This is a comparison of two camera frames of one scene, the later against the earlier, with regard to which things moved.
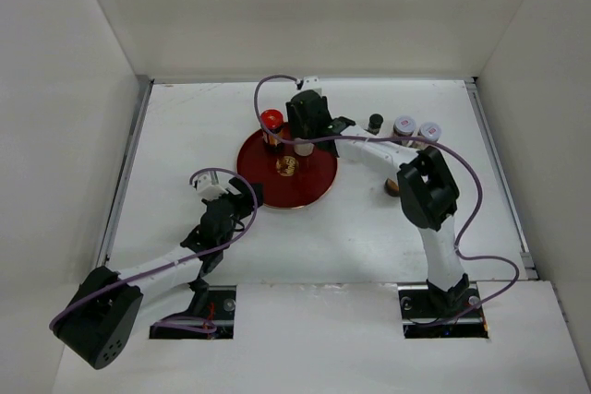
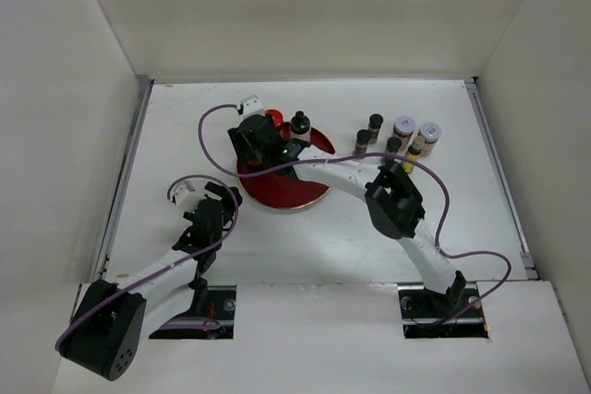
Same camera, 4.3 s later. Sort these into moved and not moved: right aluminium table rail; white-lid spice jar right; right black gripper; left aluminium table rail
Moved: right black gripper
Not moved: left aluminium table rail; right aluminium table rail; white-lid spice jar right
